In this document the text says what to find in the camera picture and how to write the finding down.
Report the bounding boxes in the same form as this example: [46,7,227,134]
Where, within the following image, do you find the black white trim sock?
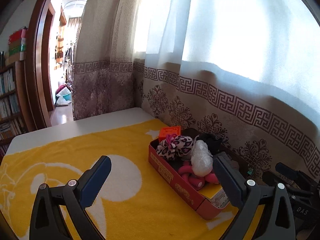
[195,133,222,155]

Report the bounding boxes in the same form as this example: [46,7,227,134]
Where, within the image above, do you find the white plastic bag bundle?
[190,140,213,177]

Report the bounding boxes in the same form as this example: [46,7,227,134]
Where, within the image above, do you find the leopard print sock ball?
[156,134,194,161]

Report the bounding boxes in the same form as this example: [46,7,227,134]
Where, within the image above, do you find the yellow carton box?
[199,184,229,209]

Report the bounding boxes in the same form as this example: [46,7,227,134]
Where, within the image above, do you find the yellow white towel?
[0,118,266,240]

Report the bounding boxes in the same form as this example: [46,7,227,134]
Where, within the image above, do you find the wooden bookshelf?
[0,61,35,158]

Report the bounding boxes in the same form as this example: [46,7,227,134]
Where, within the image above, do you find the red tin box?
[148,127,253,221]

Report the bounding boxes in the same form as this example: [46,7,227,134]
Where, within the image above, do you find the patterned lace curtain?
[72,0,319,179]

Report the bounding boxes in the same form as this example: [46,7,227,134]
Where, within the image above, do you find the orange cube in box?
[158,126,181,142]

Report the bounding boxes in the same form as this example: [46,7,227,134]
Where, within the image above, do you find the white sheer curtain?
[133,0,319,125]

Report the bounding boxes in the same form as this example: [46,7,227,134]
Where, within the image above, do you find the stacked gift boxes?
[5,27,28,66]

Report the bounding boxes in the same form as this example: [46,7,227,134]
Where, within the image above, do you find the brown wooden door frame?
[23,0,58,132]

